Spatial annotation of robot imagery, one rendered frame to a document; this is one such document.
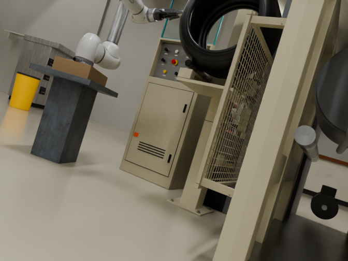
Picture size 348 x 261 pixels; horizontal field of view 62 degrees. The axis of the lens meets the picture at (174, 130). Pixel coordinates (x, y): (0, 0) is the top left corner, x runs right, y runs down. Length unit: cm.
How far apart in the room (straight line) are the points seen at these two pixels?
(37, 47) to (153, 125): 651
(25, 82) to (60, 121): 424
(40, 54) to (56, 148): 646
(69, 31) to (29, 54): 347
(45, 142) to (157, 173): 92
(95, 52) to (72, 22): 967
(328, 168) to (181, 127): 529
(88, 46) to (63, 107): 51
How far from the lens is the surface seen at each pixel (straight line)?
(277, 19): 118
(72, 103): 229
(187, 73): 177
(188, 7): 192
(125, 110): 1033
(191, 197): 206
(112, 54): 253
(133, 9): 213
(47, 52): 854
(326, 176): 734
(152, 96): 264
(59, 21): 1236
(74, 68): 231
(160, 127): 253
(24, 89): 652
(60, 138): 231
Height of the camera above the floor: 48
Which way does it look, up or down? level
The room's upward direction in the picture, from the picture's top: 17 degrees clockwise
